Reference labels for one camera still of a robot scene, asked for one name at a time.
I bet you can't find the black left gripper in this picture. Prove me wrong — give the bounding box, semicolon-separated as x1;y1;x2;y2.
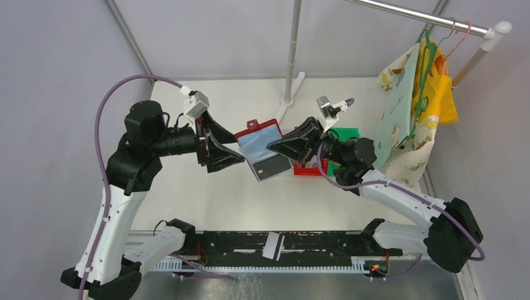
151;108;245;171

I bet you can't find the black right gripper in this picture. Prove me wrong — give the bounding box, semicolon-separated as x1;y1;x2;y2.
266;117;348;166

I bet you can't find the red leather card holder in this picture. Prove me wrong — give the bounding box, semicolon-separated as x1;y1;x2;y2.
234;119;283;165

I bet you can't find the black credit card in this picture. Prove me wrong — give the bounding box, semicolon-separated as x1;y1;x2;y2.
252;154;293;182

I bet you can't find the white striped credit card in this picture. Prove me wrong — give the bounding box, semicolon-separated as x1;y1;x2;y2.
262;232;285;261

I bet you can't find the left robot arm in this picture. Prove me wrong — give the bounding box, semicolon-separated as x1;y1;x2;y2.
61;101;244;299

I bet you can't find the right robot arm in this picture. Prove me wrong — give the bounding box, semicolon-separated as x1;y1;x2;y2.
267;117;486;273

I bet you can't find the red plastic bin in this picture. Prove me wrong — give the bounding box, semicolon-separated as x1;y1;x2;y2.
293;159;329;176

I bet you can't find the green plastic bin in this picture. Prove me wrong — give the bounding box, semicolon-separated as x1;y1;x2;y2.
329;127;361;166

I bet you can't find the patterned cream cloth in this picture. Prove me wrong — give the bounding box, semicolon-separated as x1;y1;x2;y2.
374;43;434;189

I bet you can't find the yellow garment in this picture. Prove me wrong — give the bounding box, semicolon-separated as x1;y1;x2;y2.
411;40;459;129

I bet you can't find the small circuit board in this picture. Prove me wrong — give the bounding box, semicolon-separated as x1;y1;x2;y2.
364;261;389;278

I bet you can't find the green hanger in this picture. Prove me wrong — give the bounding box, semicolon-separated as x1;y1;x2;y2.
406;29;438;141

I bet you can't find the pink hanger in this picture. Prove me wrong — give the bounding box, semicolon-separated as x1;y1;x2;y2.
441;21;472;74

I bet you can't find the metal clothes rack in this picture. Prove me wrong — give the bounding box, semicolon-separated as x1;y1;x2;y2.
269;0;513;127

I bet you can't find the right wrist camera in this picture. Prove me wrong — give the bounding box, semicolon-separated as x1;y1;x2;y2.
316;96;355;132

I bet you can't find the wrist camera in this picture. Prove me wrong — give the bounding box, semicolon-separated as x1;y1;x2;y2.
316;96;355;132
179;86;209;129

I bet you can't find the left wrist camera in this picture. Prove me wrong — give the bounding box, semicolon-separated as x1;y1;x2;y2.
179;86;209;129

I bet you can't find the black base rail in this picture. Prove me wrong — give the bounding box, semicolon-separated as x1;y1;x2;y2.
177;231;403;267

